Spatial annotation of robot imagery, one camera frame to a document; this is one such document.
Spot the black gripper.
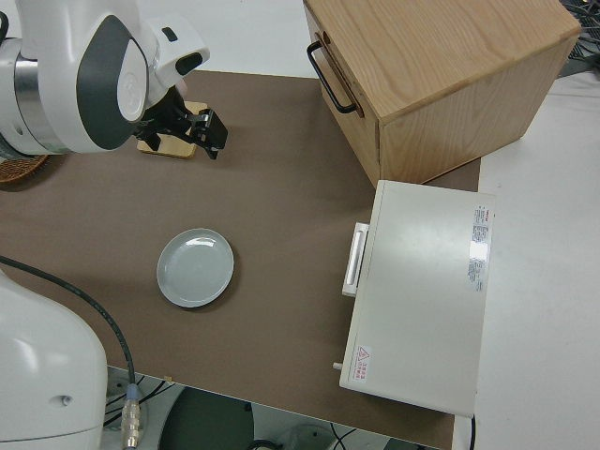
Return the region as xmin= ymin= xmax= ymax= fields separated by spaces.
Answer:
xmin=188 ymin=108 xmax=230 ymax=161

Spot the gray plate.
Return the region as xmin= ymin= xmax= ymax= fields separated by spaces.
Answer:
xmin=156 ymin=228 xmax=235 ymax=309

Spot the wooden mug tree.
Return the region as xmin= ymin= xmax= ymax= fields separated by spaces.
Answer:
xmin=136 ymin=100 xmax=208 ymax=160

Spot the round wicker basket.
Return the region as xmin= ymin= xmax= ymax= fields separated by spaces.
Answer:
xmin=0 ymin=154 xmax=52 ymax=184

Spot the wooden drawer cabinet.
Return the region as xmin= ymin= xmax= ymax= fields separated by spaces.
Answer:
xmin=302 ymin=0 xmax=582 ymax=188

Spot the white toaster oven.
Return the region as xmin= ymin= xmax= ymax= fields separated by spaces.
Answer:
xmin=331 ymin=179 xmax=497 ymax=416

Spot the black cabinet handle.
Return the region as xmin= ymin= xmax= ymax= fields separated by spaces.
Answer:
xmin=307 ymin=40 xmax=358 ymax=114

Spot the dark round pedestal base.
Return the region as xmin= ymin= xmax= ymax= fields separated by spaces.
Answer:
xmin=158 ymin=388 xmax=257 ymax=450

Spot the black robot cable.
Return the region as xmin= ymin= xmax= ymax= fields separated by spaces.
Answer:
xmin=0 ymin=255 xmax=142 ymax=450

